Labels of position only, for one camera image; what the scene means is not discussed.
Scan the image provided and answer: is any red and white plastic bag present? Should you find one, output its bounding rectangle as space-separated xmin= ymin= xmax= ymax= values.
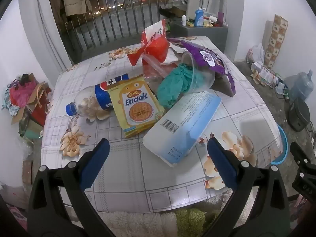
xmin=127 ymin=20 xmax=171 ymax=67

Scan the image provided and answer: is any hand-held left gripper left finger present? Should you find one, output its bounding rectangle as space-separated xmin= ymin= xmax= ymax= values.
xmin=26 ymin=138 xmax=116 ymax=237

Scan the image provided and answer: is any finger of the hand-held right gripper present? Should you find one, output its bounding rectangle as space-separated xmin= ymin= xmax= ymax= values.
xmin=290 ymin=141 xmax=316 ymax=171

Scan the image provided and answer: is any clear plastic bag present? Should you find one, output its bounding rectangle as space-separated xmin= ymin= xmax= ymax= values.
xmin=142 ymin=54 xmax=183 ymax=87

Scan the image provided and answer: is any blue detergent bottle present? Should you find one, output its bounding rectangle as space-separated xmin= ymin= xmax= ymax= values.
xmin=194 ymin=8 xmax=206 ymax=27

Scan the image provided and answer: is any blue water jug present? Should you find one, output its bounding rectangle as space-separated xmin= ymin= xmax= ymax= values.
xmin=290 ymin=70 xmax=314 ymax=102

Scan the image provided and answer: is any brown cardboard box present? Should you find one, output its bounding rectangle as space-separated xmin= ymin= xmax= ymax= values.
xmin=11 ymin=73 xmax=52 ymax=139

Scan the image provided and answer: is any grey cabinet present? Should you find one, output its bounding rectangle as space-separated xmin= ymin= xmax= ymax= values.
xmin=170 ymin=21 xmax=229 ymax=53

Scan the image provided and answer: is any teal plastic bag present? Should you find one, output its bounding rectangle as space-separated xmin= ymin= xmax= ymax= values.
xmin=157 ymin=63 xmax=198 ymax=108

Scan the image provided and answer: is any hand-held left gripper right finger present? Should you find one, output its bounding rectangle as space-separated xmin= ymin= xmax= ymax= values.
xmin=200 ymin=137 xmax=290 ymax=237

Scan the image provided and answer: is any green fluffy garment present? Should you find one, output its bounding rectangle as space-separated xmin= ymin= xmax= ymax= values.
xmin=175 ymin=209 xmax=207 ymax=237

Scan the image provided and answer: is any cluttered cardboard box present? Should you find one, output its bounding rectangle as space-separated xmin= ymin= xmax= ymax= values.
xmin=164 ymin=0 xmax=191 ymax=18

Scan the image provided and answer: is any pink plastic bag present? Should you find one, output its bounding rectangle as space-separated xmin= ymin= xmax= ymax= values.
xmin=8 ymin=80 xmax=37 ymax=109

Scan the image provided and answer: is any blue plastic basket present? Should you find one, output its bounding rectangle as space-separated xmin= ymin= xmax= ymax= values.
xmin=270 ymin=123 xmax=288 ymax=165

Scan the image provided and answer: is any red paper bag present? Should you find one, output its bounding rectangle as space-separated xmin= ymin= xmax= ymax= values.
xmin=31 ymin=83 xmax=51 ymax=127

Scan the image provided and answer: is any clear plastic cola bottle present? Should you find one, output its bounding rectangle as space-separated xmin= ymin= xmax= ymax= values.
xmin=65 ymin=73 xmax=130 ymax=122

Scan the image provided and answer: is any printed paper packaging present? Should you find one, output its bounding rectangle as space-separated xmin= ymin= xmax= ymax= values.
xmin=251 ymin=63 xmax=279 ymax=87

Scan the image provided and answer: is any white fluffy pajama leg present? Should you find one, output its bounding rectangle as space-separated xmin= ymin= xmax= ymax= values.
xmin=104 ymin=210 xmax=179 ymax=237

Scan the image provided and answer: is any black rice cooker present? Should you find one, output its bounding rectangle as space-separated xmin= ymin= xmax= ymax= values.
xmin=288 ymin=96 xmax=311 ymax=132

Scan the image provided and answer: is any clear plastic cup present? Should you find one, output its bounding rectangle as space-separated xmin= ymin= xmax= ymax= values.
xmin=181 ymin=52 xmax=216 ymax=93

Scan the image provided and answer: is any purple snack bag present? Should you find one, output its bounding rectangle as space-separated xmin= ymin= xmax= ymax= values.
xmin=169 ymin=38 xmax=236 ymax=97

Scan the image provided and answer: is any floral tablecloth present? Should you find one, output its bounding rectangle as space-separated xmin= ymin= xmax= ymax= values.
xmin=41 ymin=36 xmax=283 ymax=213

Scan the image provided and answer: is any yellow biscuit box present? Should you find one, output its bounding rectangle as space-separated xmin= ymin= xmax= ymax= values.
xmin=107 ymin=74 xmax=165 ymax=138

